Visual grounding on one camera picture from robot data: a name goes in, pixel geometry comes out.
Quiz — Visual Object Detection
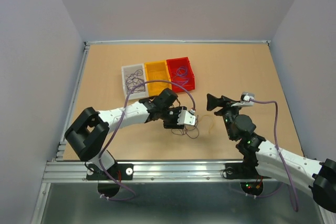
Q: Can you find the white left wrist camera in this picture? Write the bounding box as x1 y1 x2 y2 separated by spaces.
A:
177 109 196 126

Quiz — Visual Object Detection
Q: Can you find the red plastic bin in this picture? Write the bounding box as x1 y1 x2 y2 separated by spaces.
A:
166 57 195 91

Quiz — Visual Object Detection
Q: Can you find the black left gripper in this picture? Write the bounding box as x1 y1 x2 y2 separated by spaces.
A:
160 106 187 130

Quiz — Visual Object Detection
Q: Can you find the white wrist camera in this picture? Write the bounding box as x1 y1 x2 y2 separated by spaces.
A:
177 109 196 126
231 92 255 108

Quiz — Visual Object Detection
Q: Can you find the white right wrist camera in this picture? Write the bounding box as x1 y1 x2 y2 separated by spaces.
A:
231 92 255 108

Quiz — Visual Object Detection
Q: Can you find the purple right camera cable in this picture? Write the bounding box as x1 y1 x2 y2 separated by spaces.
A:
248 98 300 212

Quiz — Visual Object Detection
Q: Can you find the aluminium front rail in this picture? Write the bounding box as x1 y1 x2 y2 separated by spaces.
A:
43 158 279 183

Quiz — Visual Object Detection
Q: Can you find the white plastic bin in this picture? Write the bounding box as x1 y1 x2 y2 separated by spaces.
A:
121 63 149 100

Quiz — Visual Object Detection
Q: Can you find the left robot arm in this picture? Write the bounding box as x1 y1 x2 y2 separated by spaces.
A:
65 88 187 179

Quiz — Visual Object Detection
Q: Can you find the single yellow cable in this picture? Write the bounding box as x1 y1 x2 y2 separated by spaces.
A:
148 69 169 88

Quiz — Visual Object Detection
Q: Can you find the purple cable tangle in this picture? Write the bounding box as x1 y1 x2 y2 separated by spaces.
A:
172 126 200 140

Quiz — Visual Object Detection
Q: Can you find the yellow plastic bin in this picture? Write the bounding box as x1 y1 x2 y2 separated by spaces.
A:
144 60 172 97

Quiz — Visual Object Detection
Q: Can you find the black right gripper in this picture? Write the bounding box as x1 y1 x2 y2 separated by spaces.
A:
206 92 244 140

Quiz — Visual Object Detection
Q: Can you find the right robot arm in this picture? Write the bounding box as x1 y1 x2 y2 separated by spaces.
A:
206 92 335 212

